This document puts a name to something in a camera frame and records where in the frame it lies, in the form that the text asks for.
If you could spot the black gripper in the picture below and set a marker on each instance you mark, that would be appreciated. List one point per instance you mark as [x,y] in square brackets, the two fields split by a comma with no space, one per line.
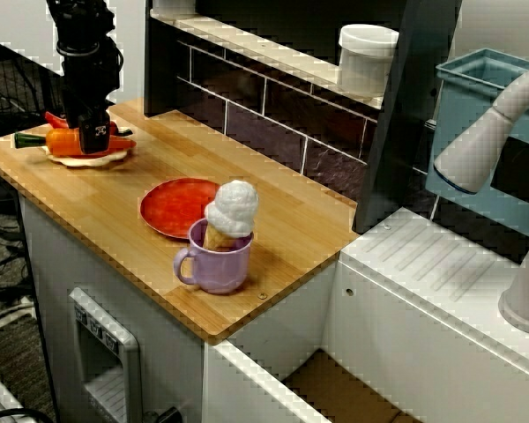
[88,79]

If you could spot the orange toy carrot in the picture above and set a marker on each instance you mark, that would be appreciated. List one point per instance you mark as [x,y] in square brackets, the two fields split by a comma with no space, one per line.
[61,141]

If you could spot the red toy pepper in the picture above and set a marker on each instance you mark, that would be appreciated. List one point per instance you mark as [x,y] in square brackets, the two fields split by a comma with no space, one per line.
[55,120]

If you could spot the red round plate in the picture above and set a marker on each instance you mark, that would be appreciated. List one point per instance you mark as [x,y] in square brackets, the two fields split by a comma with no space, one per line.
[172,207]

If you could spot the cream scalloped plate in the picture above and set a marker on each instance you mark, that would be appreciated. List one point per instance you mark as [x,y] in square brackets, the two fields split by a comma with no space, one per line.
[88,161]

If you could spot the white toy kitchen cabinet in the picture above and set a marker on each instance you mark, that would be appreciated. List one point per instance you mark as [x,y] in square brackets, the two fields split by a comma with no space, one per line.
[53,264]

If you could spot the white toy ice cream cone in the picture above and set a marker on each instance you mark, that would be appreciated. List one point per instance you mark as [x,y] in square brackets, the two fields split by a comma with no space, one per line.
[233,207]

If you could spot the black toy kitchen hutch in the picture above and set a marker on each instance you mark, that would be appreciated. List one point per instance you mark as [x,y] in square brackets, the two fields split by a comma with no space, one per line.
[269,106]

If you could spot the purple plastic mug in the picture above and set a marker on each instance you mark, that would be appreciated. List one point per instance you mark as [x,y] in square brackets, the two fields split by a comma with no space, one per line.
[220,269]

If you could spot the grey toy dispenser panel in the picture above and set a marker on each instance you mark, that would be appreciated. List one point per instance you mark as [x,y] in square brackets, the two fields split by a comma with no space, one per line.
[106,352]

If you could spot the white lidded canister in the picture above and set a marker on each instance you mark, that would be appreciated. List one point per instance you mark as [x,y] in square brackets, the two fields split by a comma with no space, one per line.
[366,66]

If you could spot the white toy sink unit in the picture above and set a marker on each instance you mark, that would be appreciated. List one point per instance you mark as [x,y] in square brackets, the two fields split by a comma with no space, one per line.
[401,308]

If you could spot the teal plastic bin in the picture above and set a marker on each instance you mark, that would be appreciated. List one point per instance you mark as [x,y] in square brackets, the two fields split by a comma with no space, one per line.
[463,106]

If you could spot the grey toy faucet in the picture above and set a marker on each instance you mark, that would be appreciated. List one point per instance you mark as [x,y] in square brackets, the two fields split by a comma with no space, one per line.
[471,154]

